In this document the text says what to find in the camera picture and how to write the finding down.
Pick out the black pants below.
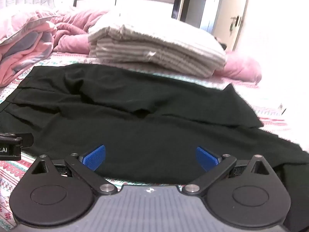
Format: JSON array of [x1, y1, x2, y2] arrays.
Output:
[[1, 64, 308, 231]]

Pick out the patterned nordic bed sheet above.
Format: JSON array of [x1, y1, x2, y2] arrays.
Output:
[[1, 63, 291, 231]]

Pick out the pink fleece blanket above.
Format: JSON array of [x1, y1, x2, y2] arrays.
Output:
[[1, 6, 57, 87]]

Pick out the dusty pink comforter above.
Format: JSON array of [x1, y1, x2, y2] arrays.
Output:
[[51, 10, 262, 84]]

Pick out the striped beige folded blanket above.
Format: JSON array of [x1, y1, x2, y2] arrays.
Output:
[[88, 24, 226, 78]]

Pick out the cream door with handle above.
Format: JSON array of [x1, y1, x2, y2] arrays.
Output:
[[212, 0, 247, 51]]

